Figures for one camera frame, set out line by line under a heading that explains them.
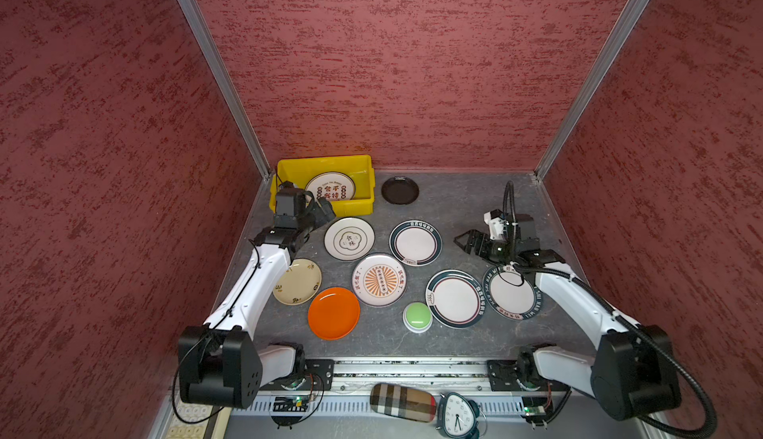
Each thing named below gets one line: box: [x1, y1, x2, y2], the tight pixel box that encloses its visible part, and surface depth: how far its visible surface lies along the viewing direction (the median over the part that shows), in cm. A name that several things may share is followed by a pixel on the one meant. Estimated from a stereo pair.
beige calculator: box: [164, 398, 234, 439], surface depth 67 cm
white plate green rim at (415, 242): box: [388, 219, 444, 268], surface depth 102 cm
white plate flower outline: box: [323, 216, 377, 262], surface depth 102 cm
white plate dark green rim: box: [425, 268, 486, 329], surface depth 89 cm
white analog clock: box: [435, 392, 480, 439], surface depth 67 cm
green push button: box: [402, 301, 434, 334], surface depth 84 cm
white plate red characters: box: [305, 170, 357, 204], surface depth 116 cm
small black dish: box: [381, 175, 421, 205], surface depth 116 cm
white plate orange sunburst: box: [351, 253, 408, 307], surface depth 92 cm
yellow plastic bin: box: [269, 153, 376, 218], surface depth 117 cm
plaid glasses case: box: [369, 382, 438, 424], surface depth 69 cm
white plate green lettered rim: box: [482, 265, 544, 321], surface depth 87 cm
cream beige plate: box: [273, 258, 322, 306], surface depth 92 cm
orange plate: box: [307, 287, 361, 341], surface depth 85 cm
